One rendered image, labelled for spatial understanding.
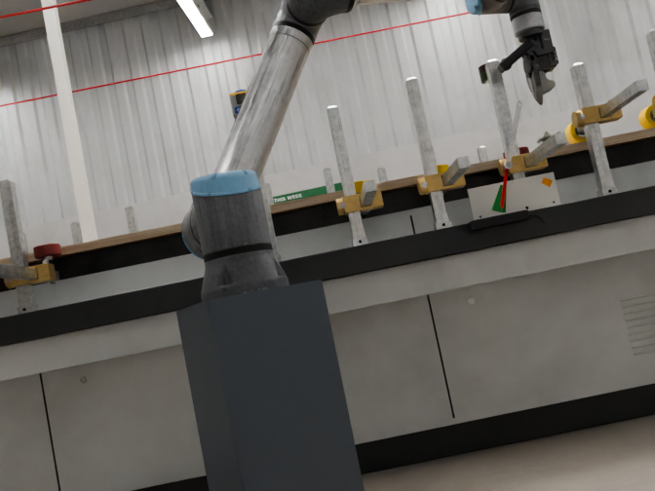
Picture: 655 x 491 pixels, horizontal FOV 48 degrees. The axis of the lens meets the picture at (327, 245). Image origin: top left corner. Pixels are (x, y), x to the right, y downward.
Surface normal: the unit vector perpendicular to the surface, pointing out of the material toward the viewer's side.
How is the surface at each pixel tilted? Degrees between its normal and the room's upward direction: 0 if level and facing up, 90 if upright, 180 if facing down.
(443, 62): 90
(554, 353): 90
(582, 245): 90
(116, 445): 90
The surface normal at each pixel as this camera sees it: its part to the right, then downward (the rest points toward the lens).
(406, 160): -0.07, -0.07
